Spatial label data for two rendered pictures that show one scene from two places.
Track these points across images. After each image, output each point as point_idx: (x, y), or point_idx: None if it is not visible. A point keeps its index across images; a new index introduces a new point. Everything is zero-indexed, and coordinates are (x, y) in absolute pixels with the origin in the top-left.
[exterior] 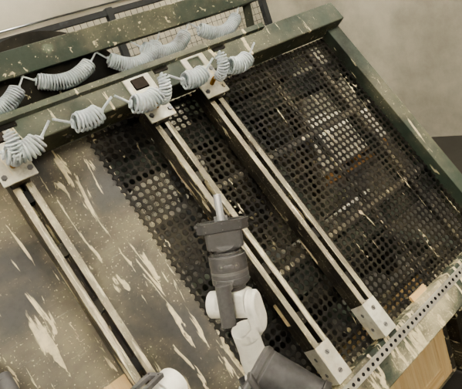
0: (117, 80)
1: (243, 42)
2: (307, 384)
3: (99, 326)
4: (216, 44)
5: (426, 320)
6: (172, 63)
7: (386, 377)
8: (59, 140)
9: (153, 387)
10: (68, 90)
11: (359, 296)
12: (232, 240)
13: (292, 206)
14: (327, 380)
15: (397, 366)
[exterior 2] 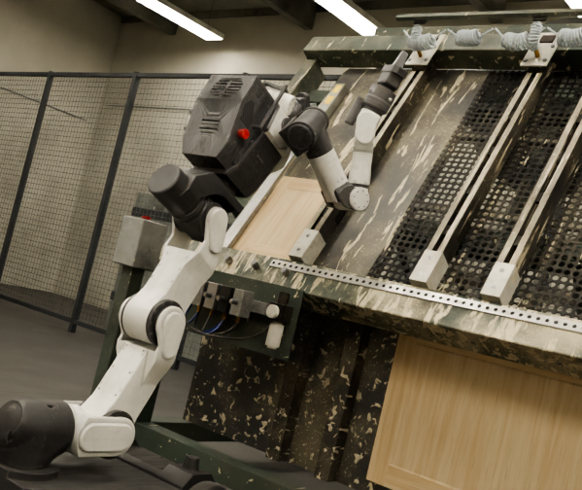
0: (497, 15)
1: None
2: (302, 118)
3: None
4: None
5: (538, 330)
6: None
7: (445, 317)
8: (467, 60)
9: (279, 90)
10: (463, 12)
11: (503, 256)
12: (385, 77)
13: (548, 169)
14: (310, 124)
15: (462, 322)
